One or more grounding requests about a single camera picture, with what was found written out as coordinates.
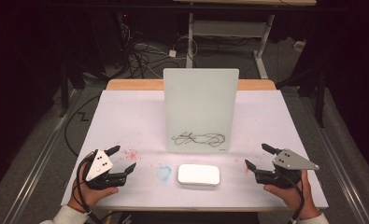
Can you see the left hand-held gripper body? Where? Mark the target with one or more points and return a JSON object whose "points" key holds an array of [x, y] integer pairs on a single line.
{"points": [[98, 166]]}

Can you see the black metal stand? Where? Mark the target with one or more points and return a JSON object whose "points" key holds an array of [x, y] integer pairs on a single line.
{"points": [[63, 93], [320, 99]]}

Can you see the dark curtain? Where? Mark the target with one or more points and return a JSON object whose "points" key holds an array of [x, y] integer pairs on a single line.
{"points": [[353, 62], [23, 62]]}

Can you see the white whiteboard eraser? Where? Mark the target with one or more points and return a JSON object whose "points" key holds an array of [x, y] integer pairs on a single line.
{"points": [[198, 174]]}

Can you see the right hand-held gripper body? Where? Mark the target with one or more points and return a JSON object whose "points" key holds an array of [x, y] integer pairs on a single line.
{"points": [[289, 161]]}

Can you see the person's left hand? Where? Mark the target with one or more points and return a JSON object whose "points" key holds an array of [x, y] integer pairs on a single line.
{"points": [[90, 196]]}

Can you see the metal floor rail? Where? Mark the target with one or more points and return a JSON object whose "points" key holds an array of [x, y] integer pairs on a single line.
{"points": [[39, 175], [344, 174]]}

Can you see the person's right hand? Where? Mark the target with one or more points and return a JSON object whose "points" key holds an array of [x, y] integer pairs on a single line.
{"points": [[292, 197]]}

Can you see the small whiteboard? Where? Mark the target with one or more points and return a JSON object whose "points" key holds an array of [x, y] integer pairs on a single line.
{"points": [[201, 105]]}

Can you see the white metal desk frame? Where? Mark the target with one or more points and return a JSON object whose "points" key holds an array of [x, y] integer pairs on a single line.
{"points": [[229, 28]]}

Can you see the white power adapter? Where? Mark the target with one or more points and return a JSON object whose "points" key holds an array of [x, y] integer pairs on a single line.
{"points": [[172, 53]]}

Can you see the white table cover sheet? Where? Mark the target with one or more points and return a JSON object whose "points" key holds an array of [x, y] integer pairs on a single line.
{"points": [[132, 121]]}

